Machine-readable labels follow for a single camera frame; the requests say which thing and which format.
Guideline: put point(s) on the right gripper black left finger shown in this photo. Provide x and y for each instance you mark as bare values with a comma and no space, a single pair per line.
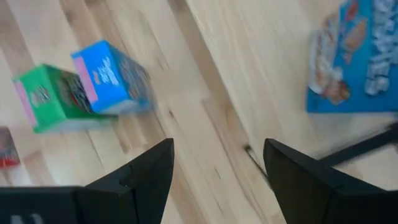
136,193

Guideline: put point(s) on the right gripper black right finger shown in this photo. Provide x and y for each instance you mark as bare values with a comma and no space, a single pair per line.
311,196

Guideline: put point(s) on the blue Rice Krispies cereal box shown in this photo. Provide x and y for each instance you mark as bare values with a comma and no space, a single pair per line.
105,81
357,77

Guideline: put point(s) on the green Apple Jacks cereal box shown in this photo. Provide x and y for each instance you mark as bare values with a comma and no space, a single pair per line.
46,99

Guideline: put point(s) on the red Froot Loops cereal box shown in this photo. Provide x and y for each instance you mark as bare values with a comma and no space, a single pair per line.
7,149

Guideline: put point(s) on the wooden shelf with black frame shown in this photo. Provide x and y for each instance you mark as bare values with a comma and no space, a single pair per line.
357,149

